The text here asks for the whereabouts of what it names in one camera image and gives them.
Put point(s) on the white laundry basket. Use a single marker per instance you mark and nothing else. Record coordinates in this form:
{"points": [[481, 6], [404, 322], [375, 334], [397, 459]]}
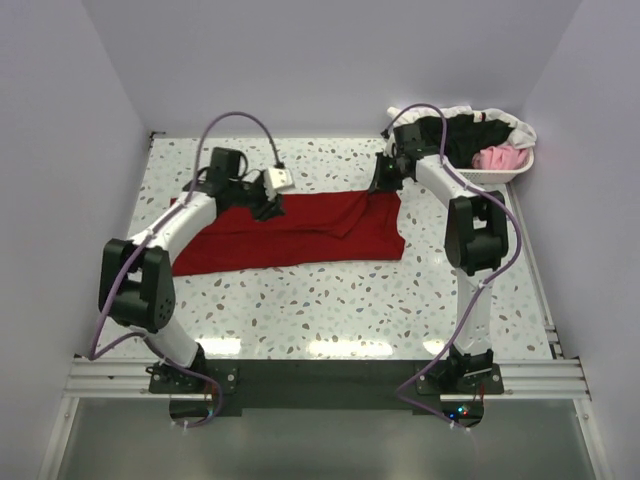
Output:
{"points": [[500, 172]]}

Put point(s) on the aluminium frame rail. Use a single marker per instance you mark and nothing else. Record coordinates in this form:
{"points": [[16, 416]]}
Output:
{"points": [[522, 379]]}

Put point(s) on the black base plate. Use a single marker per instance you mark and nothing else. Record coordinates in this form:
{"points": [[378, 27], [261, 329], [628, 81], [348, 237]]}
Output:
{"points": [[228, 388]]}

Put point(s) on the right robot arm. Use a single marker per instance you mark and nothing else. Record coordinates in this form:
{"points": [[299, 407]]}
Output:
{"points": [[476, 239]]}

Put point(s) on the pink garment in basket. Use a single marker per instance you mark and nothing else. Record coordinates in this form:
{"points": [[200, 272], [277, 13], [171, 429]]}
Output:
{"points": [[500, 158]]}

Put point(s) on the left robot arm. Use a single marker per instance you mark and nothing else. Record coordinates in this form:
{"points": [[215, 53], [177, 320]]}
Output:
{"points": [[136, 283]]}

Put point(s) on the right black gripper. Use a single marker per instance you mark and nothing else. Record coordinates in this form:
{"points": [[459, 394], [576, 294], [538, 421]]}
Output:
{"points": [[380, 183]]}

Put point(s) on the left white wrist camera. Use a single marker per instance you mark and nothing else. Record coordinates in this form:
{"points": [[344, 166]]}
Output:
{"points": [[278, 180]]}

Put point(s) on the red t shirt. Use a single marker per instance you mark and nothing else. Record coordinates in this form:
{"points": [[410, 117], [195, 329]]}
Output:
{"points": [[316, 228]]}

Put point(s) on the black garment in basket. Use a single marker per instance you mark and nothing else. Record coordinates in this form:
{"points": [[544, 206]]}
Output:
{"points": [[465, 137]]}

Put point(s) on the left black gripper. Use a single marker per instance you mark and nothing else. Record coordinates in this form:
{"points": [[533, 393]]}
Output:
{"points": [[267, 208]]}

